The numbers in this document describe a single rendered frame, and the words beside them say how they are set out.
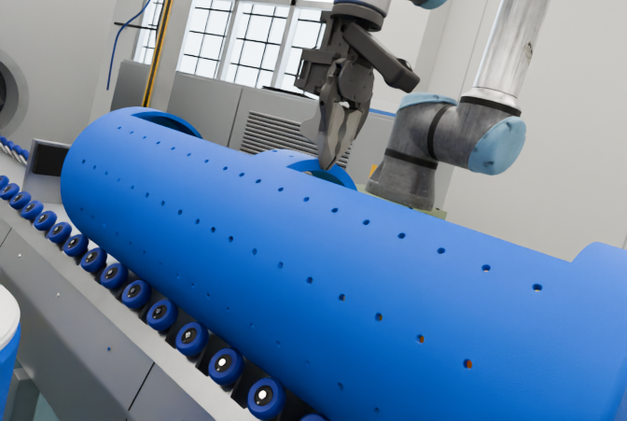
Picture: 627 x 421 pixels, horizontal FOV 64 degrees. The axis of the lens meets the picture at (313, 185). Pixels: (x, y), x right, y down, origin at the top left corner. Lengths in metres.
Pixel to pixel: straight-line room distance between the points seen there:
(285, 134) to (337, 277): 2.08
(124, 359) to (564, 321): 0.59
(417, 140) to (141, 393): 0.67
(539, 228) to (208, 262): 2.88
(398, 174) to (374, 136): 1.26
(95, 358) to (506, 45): 0.87
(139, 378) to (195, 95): 2.36
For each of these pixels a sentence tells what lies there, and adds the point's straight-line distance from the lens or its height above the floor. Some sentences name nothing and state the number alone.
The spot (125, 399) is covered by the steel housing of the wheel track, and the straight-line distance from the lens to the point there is 0.79.
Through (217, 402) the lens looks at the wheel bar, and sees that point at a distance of 0.66.
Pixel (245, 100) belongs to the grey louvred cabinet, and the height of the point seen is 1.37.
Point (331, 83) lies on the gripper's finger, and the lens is 0.64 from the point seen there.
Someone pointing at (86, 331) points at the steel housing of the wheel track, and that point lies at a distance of 0.90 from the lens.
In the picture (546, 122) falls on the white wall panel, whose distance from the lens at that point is 3.40.
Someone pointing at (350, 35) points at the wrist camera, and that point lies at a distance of 0.67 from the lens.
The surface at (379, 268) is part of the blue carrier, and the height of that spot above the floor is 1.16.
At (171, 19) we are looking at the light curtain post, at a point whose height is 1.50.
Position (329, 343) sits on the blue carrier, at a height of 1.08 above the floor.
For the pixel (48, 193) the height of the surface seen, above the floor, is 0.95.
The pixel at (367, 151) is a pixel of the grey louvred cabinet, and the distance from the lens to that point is 2.30.
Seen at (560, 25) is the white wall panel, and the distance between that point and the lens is 3.54.
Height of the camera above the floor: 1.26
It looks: 5 degrees down
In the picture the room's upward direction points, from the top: 15 degrees clockwise
